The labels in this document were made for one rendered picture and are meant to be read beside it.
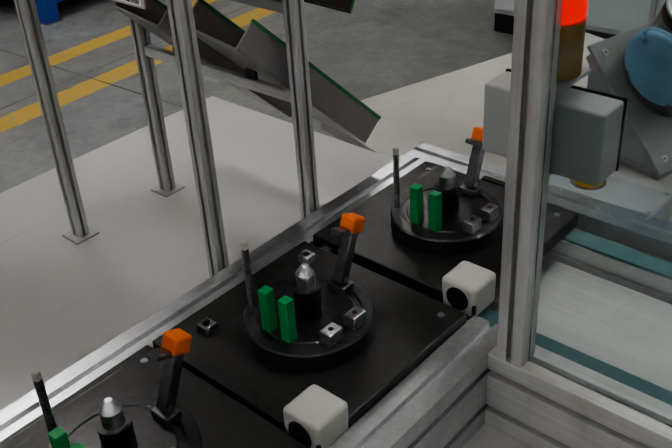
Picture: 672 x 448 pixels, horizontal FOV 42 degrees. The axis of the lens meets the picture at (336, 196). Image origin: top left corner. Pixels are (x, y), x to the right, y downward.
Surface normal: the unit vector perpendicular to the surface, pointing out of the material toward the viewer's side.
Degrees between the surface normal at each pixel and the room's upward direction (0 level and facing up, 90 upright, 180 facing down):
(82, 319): 0
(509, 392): 90
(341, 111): 90
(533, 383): 90
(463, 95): 0
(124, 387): 0
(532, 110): 90
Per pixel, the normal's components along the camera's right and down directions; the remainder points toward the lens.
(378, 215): -0.05, -0.86
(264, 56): 0.63, 0.36
